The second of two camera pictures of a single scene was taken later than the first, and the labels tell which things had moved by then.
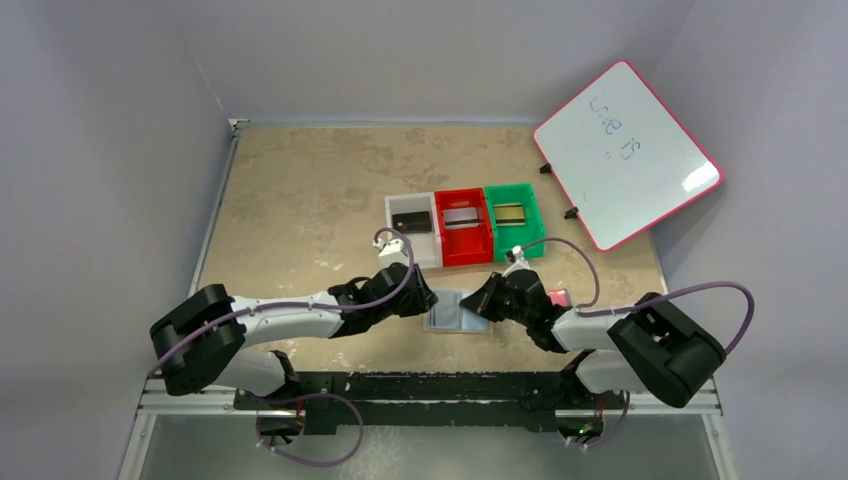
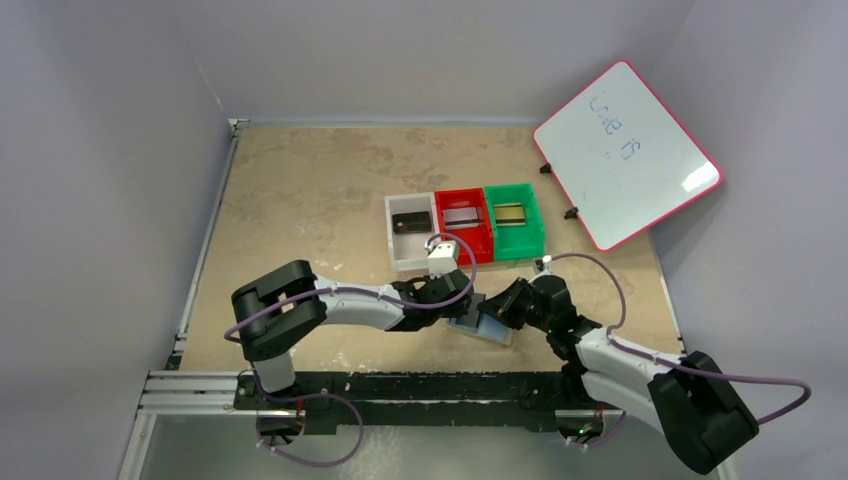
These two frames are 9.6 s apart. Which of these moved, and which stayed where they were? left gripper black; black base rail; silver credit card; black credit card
Moved: left gripper black
Stayed: black base rail; silver credit card; black credit card
